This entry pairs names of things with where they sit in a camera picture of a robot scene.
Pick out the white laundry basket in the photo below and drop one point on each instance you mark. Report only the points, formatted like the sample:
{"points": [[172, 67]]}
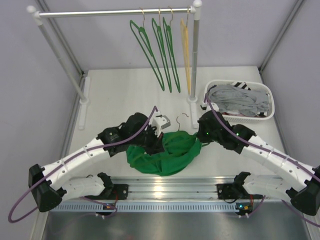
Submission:
{"points": [[256, 86]]}

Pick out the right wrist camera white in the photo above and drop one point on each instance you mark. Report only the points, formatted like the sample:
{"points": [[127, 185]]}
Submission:
{"points": [[203, 107]]}

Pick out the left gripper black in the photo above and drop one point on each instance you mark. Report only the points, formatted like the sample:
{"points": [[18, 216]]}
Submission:
{"points": [[155, 144]]}

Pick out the black white striped garment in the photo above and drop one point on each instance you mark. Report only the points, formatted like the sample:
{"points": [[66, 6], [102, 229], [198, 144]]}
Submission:
{"points": [[241, 85]]}

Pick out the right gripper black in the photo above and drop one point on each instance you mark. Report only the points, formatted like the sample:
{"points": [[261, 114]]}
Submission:
{"points": [[200, 133]]}

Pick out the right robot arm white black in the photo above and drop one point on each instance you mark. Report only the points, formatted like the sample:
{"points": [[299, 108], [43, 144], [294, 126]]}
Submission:
{"points": [[293, 182]]}

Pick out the green tank top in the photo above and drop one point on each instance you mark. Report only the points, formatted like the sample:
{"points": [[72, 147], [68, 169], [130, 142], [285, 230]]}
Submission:
{"points": [[165, 157]]}

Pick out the grey clothes in basket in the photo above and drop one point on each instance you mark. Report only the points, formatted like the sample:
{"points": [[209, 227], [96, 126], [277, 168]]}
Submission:
{"points": [[237, 100]]}

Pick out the metal clothes rack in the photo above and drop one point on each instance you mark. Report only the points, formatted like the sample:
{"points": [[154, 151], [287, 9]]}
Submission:
{"points": [[38, 16]]}

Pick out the white slotted cable duct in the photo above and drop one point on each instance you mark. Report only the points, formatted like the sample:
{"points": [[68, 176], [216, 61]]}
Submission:
{"points": [[152, 207]]}

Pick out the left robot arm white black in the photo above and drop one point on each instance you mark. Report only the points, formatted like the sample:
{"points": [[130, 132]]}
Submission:
{"points": [[59, 181]]}

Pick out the aluminium mounting rail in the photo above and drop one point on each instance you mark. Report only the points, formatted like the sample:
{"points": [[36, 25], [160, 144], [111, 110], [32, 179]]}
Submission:
{"points": [[169, 189]]}

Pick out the yellow hanger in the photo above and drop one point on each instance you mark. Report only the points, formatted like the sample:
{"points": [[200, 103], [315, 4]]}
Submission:
{"points": [[185, 49]]}

